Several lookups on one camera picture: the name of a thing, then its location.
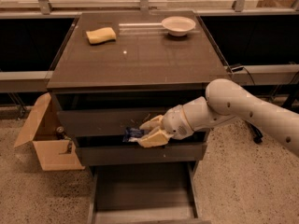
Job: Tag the dark grey drawer cabinet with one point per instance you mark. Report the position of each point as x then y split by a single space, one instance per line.
143 57

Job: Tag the blue rxbar wrapper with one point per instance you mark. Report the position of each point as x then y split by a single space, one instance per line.
132 134

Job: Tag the white bowl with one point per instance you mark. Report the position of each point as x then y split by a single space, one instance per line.
178 26

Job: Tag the bottom drawer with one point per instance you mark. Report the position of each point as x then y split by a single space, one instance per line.
154 193

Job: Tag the drawer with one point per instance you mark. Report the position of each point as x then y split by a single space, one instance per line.
86 114
111 150
154 193

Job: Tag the top drawer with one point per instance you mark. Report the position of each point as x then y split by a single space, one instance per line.
86 114

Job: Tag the black power adapter with cable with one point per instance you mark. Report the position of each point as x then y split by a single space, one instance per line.
239 69

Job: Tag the black wheeled stand leg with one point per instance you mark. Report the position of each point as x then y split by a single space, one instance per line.
256 133

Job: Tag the cardboard box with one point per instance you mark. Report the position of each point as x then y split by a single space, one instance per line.
39 130

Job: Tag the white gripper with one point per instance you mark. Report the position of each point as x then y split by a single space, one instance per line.
175 122

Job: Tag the can in cardboard box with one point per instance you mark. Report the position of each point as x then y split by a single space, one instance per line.
60 132

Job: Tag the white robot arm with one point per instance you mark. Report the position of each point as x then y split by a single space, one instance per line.
224 101

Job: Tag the yellow sponge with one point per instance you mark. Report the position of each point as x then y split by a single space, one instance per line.
101 35

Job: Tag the middle drawer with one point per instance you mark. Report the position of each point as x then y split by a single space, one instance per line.
111 150

